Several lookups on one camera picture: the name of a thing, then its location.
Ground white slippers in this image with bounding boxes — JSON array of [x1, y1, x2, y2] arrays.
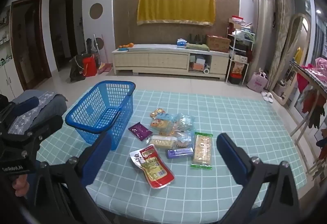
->
[[261, 91, 274, 103]]

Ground green-edged cracker packet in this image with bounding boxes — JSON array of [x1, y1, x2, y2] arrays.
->
[[190, 132, 213, 170]]

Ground plate of oranges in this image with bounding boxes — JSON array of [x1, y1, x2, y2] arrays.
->
[[118, 42, 135, 51]]

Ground red bag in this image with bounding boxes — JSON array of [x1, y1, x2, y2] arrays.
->
[[82, 55, 98, 77]]

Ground wooden drying rack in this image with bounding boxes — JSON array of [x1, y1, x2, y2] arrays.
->
[[288, 60, 327, 185]]

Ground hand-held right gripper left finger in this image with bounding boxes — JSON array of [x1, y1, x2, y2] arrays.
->
[[33, 133, 113, 224]]

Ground pink bag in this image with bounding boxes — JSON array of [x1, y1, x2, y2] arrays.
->
[[253, 68, 269, 92]]

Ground patterned curtain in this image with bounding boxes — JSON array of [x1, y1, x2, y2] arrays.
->
[[267, 0, 293, 92]]

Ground tall standing air conditioner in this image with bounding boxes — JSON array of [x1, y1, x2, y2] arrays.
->
[[252, 0, 276, 72]]

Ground pink garment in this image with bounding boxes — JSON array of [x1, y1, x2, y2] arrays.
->
[[303, 58, 327, 79]]

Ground orange chips packet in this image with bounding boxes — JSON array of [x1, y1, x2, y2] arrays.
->
[[150, 117, 175, 136]]

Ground broom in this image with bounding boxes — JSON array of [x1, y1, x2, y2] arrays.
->
[[98, 33, 112, 74]]

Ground purple gum pack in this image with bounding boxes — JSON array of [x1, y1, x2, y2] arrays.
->
[[167, 147, 194, 159]]

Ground grey chair cushion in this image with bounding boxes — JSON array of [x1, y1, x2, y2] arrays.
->
[[8, 90, 68, 135]]

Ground red and yellow snack packet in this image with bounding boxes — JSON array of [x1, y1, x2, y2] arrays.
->
[[129, 144, 175, 189]]

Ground white metal rack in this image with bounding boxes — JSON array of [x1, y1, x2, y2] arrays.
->
[[226, 16, 256, 85]]

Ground round brown wall plate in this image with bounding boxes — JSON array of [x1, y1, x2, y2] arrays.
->
[[89, 2, 104, 20]]

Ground dark bag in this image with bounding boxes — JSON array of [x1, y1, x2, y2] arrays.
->
[[69, 55, 86, 82]]

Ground cream TV cabinet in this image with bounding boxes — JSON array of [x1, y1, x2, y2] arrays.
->
[[112, 44, 230, 81]]

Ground person's left hand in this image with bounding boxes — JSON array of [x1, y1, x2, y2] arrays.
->
[[10, 175, 29, 198]]

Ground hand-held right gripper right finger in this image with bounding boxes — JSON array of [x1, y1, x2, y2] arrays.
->
[[217, 133, 300, 224]]

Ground red chips packet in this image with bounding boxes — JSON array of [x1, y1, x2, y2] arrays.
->
[[150, 108, 166, 119]]

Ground clear blue snack bag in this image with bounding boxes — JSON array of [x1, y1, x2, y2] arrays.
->
[[171, 113, 196, 149]]

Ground dark wooden door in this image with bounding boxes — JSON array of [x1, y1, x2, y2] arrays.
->
[[10, 0, 52, 91]]

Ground mop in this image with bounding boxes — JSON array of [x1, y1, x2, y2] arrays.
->
[[92, 33, 101, 61]]

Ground clear cracker packet white label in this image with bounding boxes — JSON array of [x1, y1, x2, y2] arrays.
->
[[147, 135, 178, 149]]

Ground red garment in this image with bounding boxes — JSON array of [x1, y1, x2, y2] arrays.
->
[[296, 72, 311, 93]]

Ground teal checked tablecloth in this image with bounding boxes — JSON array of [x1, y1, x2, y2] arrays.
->
[[36, 89, 307, 218]]

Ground green folded cloth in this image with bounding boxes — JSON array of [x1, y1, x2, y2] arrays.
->
[[186, 43, 210, 51]]

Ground dark purple snack packet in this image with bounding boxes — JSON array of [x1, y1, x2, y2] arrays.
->
[[128, 122, 153, 142]]

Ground brown cardboard box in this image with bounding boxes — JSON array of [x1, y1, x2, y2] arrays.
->
[[206, 35, 231, 53]]

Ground yellow cloth cover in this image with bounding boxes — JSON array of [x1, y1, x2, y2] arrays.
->
[[137, 0, 216, 27]]

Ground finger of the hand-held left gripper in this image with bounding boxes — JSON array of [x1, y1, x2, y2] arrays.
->
[[11, 96, 40, 117], [24, 115, 64, 146]]

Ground arched standing mirror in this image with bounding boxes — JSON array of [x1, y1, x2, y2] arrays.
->
[[271, 13, 312, 106]]

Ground blue plastic basket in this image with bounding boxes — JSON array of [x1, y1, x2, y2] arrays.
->
[[65, 80, 136, 151]]

